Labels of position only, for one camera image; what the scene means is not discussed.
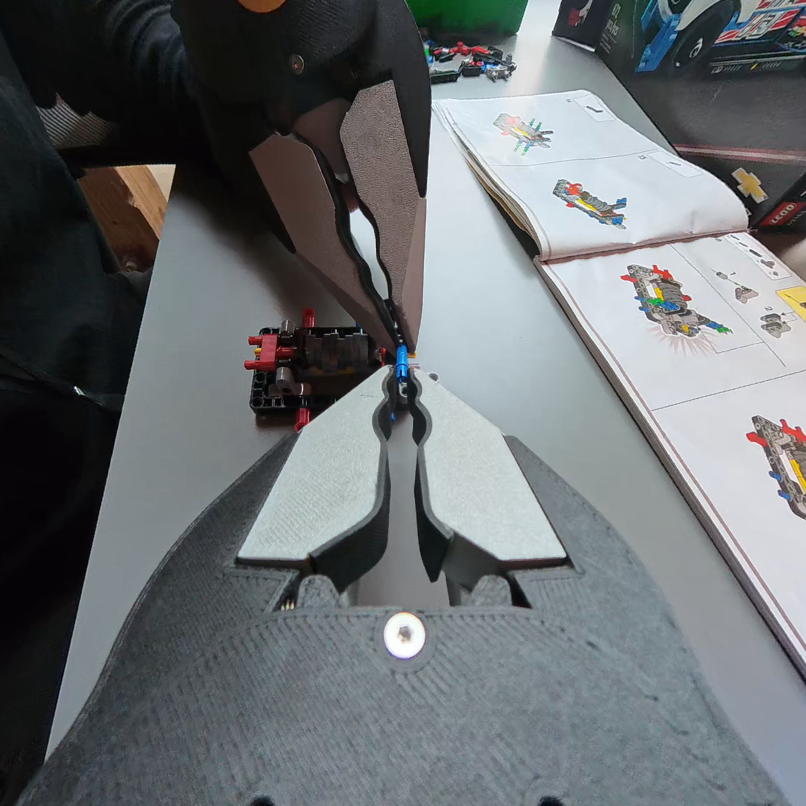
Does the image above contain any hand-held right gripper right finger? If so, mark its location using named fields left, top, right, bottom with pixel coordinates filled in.
left=409, top=368, right=569, bottom=581

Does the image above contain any black lego set box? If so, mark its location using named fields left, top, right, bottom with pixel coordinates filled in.
left=552, top=0, right=806, bottom=235

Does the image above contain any person's left forearm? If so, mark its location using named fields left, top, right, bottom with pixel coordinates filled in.
left=0, top=0, right=190, bottom=152

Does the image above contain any green object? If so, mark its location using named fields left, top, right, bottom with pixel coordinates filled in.
left=406, top=0, right=530, bottom=40

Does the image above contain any lego instruction booklet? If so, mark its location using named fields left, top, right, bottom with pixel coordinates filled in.
left=431, top=90, right=806, bottom=679

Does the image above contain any wooden furniture frame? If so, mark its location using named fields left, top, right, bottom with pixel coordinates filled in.
left=79, top=165, right=177, bottom=273

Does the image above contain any person's torso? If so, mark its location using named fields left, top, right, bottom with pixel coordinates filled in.
left=0, top=38, right=156, bottom=788

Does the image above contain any black frame lego model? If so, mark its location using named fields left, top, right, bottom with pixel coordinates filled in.
left=244, top=309, right=442, bottom=433

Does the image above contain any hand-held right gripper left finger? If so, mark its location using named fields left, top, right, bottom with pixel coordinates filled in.
left=236, top=366, right=393, bottom=591

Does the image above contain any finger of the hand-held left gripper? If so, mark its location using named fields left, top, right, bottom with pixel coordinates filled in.
left=249, top=132, right=399, bottom=355
left=339, top=79, right=429, bottom=353

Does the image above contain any pile of lego pieces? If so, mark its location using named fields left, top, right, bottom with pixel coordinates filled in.
left=425, top=39, right=518, bottom=86

